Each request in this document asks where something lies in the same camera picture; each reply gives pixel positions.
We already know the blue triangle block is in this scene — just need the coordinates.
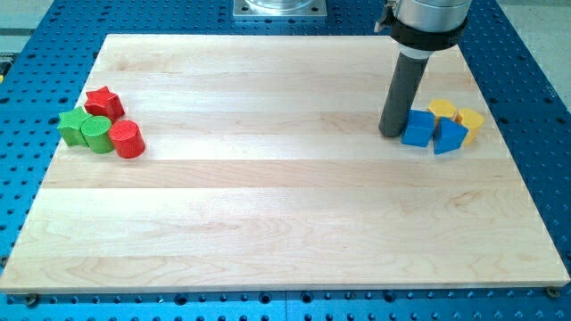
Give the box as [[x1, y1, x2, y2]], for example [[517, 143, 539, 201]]
[[433, 118, 468, 154]]

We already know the blue perforated mounting plate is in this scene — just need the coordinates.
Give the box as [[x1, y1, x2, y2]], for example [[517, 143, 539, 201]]
[[1, 1, 570, 320]]

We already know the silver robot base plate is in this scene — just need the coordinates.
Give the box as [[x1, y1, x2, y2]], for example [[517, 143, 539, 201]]
[[232, 0, 327, 19]]

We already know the green cylinder block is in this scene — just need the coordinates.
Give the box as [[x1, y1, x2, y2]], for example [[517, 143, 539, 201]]
[[80, 116, 114, 154]]

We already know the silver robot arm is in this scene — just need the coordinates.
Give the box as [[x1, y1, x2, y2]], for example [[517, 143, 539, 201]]
[[374, 0, 472, 60]]

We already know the yellow cylinder block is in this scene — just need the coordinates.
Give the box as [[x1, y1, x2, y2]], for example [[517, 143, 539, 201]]
[[456, 108, 484, 146]]

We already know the red star block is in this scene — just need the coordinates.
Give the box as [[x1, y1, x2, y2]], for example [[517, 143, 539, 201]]
[[84, 86, 125, 123]]

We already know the yellow hexagon block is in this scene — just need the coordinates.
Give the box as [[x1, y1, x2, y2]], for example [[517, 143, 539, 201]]
[[427, 99, 457, 125]]

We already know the blue cube block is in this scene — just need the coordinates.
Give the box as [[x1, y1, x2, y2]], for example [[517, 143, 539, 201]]
[[401, 110, 435, 147]]

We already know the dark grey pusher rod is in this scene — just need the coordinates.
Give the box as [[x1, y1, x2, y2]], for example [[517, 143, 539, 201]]
[[378, 53, 428, 137]]

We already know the green star block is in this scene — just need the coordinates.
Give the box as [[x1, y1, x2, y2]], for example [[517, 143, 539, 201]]
[[57, 107, 93, 147]]

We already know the light wooden board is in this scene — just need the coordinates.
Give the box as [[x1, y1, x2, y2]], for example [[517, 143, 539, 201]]
[[1, 35, 569, 293]]

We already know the red cylinder block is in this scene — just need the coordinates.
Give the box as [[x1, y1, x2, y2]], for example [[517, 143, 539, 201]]
[[108, 120, 145, 159]]

